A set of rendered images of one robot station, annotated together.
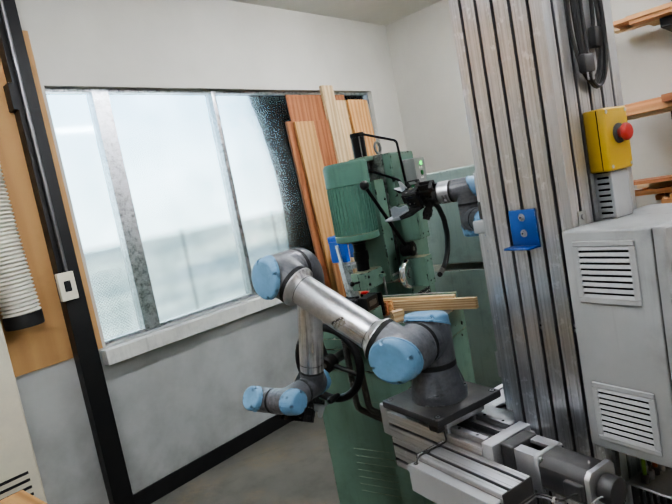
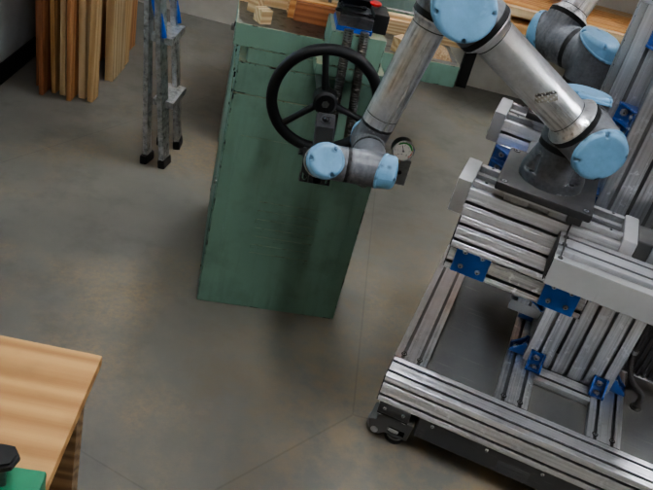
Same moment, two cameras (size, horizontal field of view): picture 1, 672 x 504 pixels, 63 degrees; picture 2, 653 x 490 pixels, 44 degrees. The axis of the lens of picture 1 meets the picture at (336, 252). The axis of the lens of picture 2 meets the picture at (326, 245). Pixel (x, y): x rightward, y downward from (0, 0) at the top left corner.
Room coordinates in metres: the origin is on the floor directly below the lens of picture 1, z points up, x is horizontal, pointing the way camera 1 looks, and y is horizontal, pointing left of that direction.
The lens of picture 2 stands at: (0.52, 1.39, 1.60)
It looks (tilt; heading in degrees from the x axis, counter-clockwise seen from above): 32 degrees down; 314
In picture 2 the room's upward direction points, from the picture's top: 15 degrees clockwise
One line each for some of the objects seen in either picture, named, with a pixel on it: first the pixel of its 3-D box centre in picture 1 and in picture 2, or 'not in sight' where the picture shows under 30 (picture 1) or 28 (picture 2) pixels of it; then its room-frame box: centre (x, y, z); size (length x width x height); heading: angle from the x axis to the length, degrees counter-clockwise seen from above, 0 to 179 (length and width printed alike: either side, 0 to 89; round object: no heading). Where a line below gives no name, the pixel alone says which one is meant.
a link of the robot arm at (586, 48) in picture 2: not in sight; (591, 56); (1.67, -0.62, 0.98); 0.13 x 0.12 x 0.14; 3
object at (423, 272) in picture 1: (420, 270); not in sight; (2.23, -0.33, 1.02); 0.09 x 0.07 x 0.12; 55
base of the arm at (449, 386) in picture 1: (436, 377); (558, 160); (1.40, -0.20, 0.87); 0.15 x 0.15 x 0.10
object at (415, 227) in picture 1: (414, 220); not in sight; (2.26, -0.34, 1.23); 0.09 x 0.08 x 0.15; 145
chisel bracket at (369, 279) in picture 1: (368, 280); not in sight; (2.19, -0.11, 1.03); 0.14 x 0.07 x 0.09; 145
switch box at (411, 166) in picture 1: (415, 177); not in sight; (2.35, -0.39, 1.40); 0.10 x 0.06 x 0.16; 145
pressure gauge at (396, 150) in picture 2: not in sight; (401, 151); (1.85, -0.19, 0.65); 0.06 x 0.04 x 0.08; 55
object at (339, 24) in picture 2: (355, 303); (361, 17); (1.98, -0.04, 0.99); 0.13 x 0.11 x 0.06; 55
